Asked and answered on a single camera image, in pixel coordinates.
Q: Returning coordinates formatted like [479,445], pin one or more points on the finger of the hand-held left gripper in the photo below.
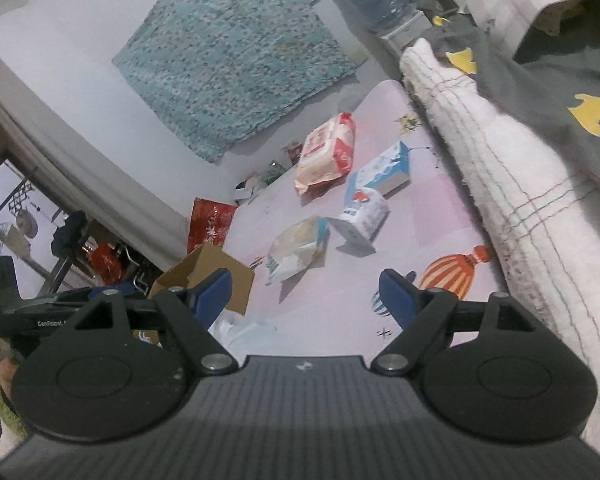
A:
[115,291]

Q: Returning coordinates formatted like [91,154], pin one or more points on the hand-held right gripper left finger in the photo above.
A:
[212,295]

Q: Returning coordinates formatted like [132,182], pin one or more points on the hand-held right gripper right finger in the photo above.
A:
[395,295]

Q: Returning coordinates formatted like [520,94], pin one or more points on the brown cardboard box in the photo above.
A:
[240,285]

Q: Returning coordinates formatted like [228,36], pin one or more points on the white yogurt cup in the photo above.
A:
[362,217]

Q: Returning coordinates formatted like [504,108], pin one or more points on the clear snack packet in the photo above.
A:
[297,250]

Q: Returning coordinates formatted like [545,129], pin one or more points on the blue and white carton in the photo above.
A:
[380,170]

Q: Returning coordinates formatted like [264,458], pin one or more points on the person's left forearm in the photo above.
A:
[10,400]

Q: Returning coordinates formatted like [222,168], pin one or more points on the orange plastic bag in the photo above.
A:
[105,260]

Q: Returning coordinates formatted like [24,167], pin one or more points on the white plastic bag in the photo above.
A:
[245,332]

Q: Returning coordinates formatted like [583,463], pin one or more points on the red printed gift bag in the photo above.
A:
[212,225]

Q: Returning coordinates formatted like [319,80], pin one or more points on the dark blue jacket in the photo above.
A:
[69,232]

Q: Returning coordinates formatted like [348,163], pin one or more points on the pink printed bed sheet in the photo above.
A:
[430,220]

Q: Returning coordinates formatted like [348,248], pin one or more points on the white curtain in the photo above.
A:
[80,160]

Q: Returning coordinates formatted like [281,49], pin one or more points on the pink wet wipes pack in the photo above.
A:
[325,155]

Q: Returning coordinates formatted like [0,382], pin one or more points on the white knitted blanket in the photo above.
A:
[520,170]

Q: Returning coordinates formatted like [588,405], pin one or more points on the grey blanket with yellow dogs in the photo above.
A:
[545,85]

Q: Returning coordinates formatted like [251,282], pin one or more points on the white water dispenser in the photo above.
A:
[410,25]

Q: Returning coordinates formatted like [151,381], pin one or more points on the teal floral wall cloth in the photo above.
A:
[230,50]

